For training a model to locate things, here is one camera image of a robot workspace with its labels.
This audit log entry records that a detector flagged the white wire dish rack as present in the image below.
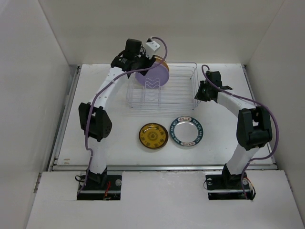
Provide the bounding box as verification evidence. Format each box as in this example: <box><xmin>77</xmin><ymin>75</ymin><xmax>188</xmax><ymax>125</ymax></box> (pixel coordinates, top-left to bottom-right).
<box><xmin>126</xmin><ymin>62</ymin><xmax>199</xmax><ymax>110</ymax></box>

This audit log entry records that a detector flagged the white blue rimmed plate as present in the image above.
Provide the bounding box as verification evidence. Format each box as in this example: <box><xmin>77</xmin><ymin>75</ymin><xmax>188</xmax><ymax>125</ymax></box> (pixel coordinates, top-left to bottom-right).
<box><xmin>169</xmin><ymin>116</ymin><xmax>204</xmax><ymax>147</ymax></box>

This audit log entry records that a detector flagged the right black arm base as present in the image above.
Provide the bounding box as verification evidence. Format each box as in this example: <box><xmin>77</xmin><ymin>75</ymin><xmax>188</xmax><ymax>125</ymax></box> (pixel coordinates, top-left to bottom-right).
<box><xmin>205</xmin><ymin>173</ymin><xmax>256</xmax><ymax>200</ymax></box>

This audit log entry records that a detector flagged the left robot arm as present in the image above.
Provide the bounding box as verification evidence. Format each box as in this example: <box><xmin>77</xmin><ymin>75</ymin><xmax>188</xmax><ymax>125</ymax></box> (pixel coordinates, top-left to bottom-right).
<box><xmin>78</xmin><ymin>37</ymin><xmax>160</xmax><ymax>189</ymax></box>

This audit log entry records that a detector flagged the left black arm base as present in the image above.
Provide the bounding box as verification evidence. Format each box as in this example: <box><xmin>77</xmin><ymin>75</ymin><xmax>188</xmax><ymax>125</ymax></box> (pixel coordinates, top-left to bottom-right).
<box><xmin>75</xmin><ymin>175</ymin><xmax>122</xmax><ymax>201</ymax></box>

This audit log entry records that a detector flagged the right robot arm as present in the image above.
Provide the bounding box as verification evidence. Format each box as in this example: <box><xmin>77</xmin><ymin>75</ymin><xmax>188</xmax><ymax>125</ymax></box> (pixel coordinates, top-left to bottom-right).
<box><xmin>195</xmin><ymin>70</ymin><xmax>273</xmax><ymax>189</ymax></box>

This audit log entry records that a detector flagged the tan plate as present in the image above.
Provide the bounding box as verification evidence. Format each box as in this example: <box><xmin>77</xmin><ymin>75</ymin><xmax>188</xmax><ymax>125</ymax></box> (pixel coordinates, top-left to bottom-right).
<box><xmin>154</xmin><ymin>55</ymin><xmax>170</xmax><ymax>72</ymax></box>

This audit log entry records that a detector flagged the purple plate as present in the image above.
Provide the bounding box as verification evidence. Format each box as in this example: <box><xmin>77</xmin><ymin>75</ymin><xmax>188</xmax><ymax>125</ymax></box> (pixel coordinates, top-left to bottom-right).
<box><xmin>135</xmin><ymin>63</ymin><xmax>170</xmax><ymax>89</ymax></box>

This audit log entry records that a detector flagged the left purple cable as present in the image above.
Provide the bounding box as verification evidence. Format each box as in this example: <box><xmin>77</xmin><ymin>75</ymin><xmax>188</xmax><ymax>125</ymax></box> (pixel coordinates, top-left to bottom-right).
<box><xmin>76</xmin><ymin>36</ymin><xmax>168</xmax><ymax>196</ymax></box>

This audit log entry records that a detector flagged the purple cable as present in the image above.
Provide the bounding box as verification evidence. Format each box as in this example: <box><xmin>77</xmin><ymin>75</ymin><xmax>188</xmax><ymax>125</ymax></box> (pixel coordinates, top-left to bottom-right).
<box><xmin>76</xmin><ymin>36</ymin><xmax>168</xmax><ymax>196</ymax></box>
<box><xmin>201</xmin><ymin>64</ymin><xmax>280</xmax><ymax>200</ymax></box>

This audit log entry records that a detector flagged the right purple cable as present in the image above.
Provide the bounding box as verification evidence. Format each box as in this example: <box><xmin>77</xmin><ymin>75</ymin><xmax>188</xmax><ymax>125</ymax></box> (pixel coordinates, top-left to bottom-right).
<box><xmin>201</xmin><ymin>64</ymin><xmax>280</xmax><ymax>200</ymax></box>

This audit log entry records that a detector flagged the metal table edge rail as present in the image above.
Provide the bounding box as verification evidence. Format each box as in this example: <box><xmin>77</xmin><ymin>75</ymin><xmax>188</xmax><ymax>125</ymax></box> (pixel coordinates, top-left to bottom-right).
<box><xmin>49</xmin><ymin>164</ymin><xmax>278</xmax><ymax>171</ymax></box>

